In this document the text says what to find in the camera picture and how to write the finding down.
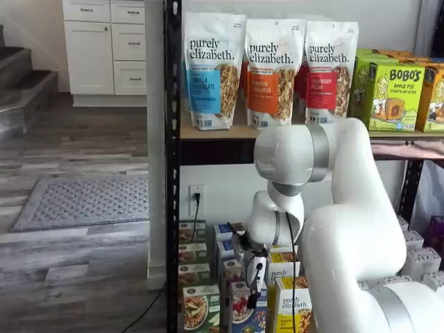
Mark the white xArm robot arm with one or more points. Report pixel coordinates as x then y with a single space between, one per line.
354 243

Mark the white wall outlet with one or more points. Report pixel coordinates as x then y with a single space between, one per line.
202 209

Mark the cranberry pecan granola bag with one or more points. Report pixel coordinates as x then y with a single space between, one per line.
301 83
322 90

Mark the dark wooden staircase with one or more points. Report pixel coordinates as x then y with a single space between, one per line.
21 86

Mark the grey patterned floor mat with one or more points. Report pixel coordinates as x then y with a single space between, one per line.
86 204

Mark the vanilla chocolate chip granola bag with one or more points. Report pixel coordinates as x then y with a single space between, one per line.
208 86
185 86

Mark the black metal shelf rack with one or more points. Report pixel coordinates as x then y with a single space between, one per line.
172 104

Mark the white kitchen cabinet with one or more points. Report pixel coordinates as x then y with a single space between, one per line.
90 59

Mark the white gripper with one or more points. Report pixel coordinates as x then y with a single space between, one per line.
255 274

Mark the green apple cinnamon oatmeal box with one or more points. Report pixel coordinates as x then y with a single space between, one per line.
190 232
192 253
194 274
201 308

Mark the pumpkin cinnamon granola bag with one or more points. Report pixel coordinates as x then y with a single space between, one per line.
244 79
263 90

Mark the green Bobo's apple pie box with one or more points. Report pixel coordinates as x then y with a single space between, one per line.
367 55
399 93

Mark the grey curtain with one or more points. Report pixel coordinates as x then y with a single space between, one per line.
423 27

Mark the yellow purely elizabeth box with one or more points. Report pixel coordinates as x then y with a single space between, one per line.
281 267
288 308

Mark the blue white oatmeal box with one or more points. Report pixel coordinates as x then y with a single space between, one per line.
225 247
221 230
233 268
239 312

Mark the wooden shelf board with bags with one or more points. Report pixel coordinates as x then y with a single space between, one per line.
239 133

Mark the orange Bobo's snack box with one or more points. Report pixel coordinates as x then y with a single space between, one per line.
435 104
416 59

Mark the purple package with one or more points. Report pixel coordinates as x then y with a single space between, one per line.
437 232

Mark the white plastic bag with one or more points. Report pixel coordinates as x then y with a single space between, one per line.
430 194

